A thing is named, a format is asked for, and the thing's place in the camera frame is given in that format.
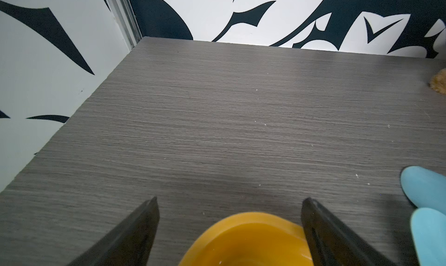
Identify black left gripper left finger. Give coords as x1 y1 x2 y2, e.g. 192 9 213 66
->
69 197 160 266

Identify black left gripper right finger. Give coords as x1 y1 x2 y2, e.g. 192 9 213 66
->
301 197 395 266

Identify light blue pointed trowel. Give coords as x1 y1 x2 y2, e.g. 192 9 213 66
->
410 208 446 266

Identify light blue round shovel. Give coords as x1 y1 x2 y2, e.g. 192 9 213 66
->
400 166 446 214

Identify yellow plastic storage box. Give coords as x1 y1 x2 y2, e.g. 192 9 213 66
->
180 212 313 266

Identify brown plush dog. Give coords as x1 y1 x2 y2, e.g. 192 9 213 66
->
429 68 446 95

